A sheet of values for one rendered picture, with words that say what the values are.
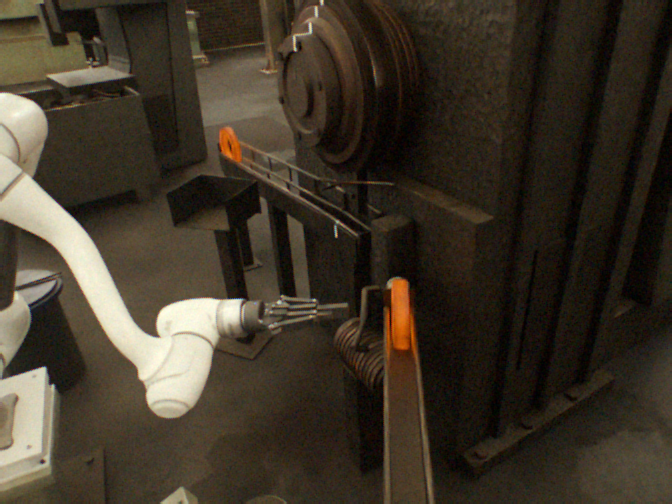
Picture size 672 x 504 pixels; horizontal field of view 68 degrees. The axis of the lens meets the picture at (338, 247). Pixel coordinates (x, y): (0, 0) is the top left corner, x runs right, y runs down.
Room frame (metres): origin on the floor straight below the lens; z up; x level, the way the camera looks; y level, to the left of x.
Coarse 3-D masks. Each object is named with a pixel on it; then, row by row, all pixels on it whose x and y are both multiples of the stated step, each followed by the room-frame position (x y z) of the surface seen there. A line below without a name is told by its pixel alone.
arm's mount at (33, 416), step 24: (0, 384) 1.06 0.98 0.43; (24, 384) 1.05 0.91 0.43; (48, 384) 1.08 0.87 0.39; (24, 408) 0.97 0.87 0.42; (48, 408) 1.00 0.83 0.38; (24, 432) 0.89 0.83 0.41; (48, 432) 0.93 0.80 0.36; (0, 456) 0.83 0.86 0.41; (24, 456) 0.82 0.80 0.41; (48, 456) 0.86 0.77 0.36; (0, 480) 0.79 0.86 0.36
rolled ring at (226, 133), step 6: (222, 132) 2.35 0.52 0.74; (228, 132) 2.29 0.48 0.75; (234, 132) 2.30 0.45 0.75; (222, 138) 2.37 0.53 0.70; (228, 138) 2.29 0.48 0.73; (234, 138) 2.27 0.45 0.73; (222, 144) 2.38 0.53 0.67; (228, 144) 2.39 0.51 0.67; (234, 144) 2.26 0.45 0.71; (222, 150) 2.39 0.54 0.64; (228, 150) 2.38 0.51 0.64; (234, 150) 2.25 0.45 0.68; (240, 150) 2.26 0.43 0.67; (234, 156) 2.26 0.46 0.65; (240, 156) 2.27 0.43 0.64
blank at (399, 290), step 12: (396, 288) 0.88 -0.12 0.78; (396, 300) 0.85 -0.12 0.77; (408, 300) 0.85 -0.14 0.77; (396, 312) 0.83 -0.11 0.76; (408, 312) 0.83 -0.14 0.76; (396, 324) 0.82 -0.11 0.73; (408, 324) 0.82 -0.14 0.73; (396, 336) 0.82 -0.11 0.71; (408, 336) 0.81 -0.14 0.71; (396, 348) 0.83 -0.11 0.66
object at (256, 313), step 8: (248, 304) 0.93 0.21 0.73; (256, 304) 0.93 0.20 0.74; (264, 304) 0.96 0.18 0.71; (248, 312) 0.91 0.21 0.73; (256, 312) 0.91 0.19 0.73; (264, 312) 0.93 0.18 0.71; (248, 320) 0.90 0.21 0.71; (256, 320) 0.89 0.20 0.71; (264, 320) 0.90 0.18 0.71; (272, 320) 0.89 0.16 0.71; (280, 320) 0.90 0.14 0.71; (248, 328) 0.89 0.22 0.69; (256, 328) 0.89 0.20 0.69; (264, 328) 0.89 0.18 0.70
